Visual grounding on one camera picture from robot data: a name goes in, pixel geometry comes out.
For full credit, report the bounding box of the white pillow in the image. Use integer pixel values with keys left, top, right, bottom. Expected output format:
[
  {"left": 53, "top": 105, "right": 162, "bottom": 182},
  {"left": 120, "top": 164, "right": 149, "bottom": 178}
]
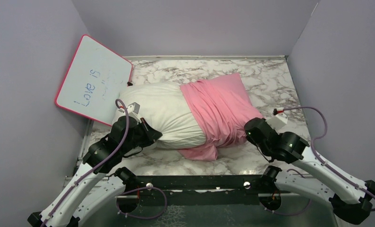
[{"left": 119, "top": 82, "right": 206, "bottom": 149}]

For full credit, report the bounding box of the pink floral pillowcase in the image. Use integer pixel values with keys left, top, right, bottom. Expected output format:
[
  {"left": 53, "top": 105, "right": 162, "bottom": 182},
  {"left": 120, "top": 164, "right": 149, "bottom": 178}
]
[{"left": 179, "top": 73, "right": 263, "bottom": 161}]

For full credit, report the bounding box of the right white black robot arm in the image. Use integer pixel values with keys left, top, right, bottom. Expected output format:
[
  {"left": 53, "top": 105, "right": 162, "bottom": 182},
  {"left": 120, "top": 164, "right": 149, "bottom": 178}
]
[{"left": 244, "top": 118, "right": 375, "bottom": 225}]

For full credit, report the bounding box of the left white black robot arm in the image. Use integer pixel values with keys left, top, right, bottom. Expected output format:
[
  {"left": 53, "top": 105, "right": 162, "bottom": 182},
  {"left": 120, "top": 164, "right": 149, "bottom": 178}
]
[{"left": 27, "top": 116, "right": 162, "bottom": 227}]

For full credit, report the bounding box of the pink framed whiteboard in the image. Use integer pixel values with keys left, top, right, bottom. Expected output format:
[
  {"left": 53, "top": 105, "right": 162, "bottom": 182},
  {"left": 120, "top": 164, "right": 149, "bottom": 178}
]
[{"left": 55, "top": 35, "right": 133, "bottom": 125}]

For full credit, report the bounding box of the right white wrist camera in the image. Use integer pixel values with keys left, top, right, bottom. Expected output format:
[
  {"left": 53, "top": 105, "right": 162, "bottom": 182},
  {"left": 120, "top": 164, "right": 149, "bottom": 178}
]
[{"left": 266, "top": 107, "right": 288, "bottom": 131}]

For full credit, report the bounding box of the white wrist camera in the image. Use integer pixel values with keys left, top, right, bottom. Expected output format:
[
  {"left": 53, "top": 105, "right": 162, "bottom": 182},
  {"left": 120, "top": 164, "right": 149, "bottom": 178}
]
[
  {"left": 117, "top": 102, "right": 141, "bottom": 122},
  {"left": 266, "top": 107, "right": 288, "bottom": 131}
]

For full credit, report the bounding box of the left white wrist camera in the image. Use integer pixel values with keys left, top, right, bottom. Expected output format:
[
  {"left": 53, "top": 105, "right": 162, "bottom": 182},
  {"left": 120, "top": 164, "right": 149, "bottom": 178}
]
[{"left": 117, "top": 102, "right": 141, "bottom": 122}]

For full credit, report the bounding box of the black mounting rail base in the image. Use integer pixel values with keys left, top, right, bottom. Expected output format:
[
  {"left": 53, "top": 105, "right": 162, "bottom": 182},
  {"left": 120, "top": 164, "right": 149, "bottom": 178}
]
[{"left": 106, "top": 166, "right": 292, "bottom": 214}]

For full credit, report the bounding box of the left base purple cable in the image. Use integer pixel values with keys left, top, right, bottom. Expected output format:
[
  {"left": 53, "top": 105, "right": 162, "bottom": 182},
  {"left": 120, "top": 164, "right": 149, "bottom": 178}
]
[{"left": 116, "top": 187, "right": 168, "bottom": 220}]

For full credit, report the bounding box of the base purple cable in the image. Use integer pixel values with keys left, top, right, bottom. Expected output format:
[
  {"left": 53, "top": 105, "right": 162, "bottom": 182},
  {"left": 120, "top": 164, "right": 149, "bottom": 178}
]
[
  {"left": 116, "top": 187, "right": 168, "bottom": 220},
  {"left": 258, "top": 199, "right": 312, "bottom": 217}
]

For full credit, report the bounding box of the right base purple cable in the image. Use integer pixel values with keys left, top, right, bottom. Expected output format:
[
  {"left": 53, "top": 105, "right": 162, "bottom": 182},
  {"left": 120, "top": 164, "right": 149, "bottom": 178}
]
[{"left": 258, "top": 199, "right": 312, "bottom": 217}]

